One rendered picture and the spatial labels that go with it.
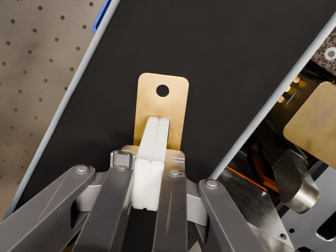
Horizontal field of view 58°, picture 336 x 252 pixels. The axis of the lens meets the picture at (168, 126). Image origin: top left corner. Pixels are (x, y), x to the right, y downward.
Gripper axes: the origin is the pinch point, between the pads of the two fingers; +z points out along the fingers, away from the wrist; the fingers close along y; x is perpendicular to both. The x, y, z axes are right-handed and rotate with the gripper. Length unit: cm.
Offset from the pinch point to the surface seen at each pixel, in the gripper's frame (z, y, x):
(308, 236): 21.5, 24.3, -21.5
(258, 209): 14.8, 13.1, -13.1
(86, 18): 51, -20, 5
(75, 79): 4.9, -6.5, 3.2
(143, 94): 5.2, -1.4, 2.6
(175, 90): 5.2, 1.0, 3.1
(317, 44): 4.9, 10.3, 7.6
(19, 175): 51, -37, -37
